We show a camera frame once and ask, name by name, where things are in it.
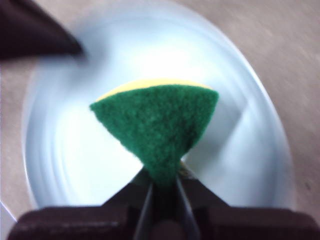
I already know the yellow sponge with green pad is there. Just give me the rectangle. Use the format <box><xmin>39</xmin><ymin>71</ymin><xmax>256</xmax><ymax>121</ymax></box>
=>
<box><xmin>89</xmin><ymin>77</ymin><xmax>220</xmax><ymax>191</ymax></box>

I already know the blue round plate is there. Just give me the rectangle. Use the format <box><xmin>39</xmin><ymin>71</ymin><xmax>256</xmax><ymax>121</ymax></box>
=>
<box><xmin>21</xmin><ymin>11</ymin><xmax>295</xmax><ymax>213</ymax></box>

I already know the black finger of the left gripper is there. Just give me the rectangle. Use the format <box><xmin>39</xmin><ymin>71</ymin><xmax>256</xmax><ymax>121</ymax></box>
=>
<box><xmin>0</xmin><ymin>0</ymin><xmax>85</xmax><ymax>62</ymax></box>

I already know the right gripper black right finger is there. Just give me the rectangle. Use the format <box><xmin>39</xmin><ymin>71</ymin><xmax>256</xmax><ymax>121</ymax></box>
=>
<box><xmin>177</xmin><ymin>174</ymin><xmax>320</xmax><ymax>240</ymax></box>

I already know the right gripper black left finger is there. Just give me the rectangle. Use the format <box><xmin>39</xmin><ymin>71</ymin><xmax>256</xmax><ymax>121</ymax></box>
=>
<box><xmin>14</xmin><ymin>171</ymin><xmax>154</xmax><ymax>240</ymax></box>

